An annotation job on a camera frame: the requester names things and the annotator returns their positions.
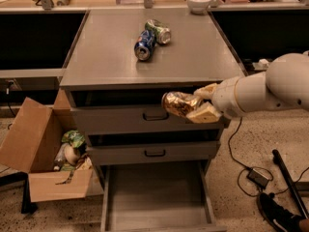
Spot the middle grey drawer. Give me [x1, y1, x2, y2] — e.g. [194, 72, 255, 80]
[87, 141, 219, 165]

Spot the white bowl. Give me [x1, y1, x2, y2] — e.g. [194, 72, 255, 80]
[186, 0, 211, 14]

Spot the brown cardboard box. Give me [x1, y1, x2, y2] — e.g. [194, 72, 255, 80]
[0, 90, 103, 202]

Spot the blue Pepsi can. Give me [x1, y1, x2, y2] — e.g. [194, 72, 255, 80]
[134, 30, 156, 61]

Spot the bottom open grey drawer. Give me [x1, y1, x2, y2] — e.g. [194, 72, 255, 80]
[100, 161, 227, 232]

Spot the black chair leg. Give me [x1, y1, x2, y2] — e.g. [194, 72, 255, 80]
[272, 149, 309, 218]

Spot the grey drawer cabinet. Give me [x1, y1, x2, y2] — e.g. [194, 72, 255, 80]
[59, 7, 249, 232]

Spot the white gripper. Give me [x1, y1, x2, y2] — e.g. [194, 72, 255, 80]
[186, 77, 244, 124]

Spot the green soda can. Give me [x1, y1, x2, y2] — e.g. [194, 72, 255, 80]
[145, 19, 171, 44]

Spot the top grey drawer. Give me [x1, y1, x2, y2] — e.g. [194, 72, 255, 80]
[71, 104, 230, 134]

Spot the orange crushed soda can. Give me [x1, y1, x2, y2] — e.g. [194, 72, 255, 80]
[161, 92, 204, 118]

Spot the white power strip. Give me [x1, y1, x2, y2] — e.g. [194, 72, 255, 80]
[258, 59, 269, 66]

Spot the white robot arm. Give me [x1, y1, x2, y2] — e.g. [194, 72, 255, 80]
[186, 53, 309, 123]

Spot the black shoe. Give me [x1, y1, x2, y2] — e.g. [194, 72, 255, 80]
[257, 192, 302, 232]

